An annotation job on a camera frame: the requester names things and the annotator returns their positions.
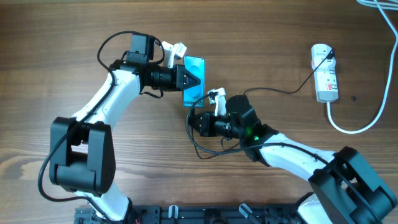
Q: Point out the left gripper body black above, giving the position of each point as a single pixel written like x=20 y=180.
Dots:
x=179 y=70

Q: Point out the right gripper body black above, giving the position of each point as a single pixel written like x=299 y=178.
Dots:
x=210 y=126

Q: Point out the blue Galaxy smartphone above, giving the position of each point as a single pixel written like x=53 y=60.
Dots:
x=196 y=66

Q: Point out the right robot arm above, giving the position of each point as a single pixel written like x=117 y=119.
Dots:
x=345 y=188

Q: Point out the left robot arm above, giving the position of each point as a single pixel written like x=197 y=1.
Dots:
x=81 y=158

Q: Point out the white power strip socket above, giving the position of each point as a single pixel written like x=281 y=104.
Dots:
x=326 y=87

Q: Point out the white charger plug adapter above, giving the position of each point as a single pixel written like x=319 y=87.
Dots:
x=323 y=57

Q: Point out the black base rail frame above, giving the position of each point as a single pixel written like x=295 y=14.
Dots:
x=273 y=213

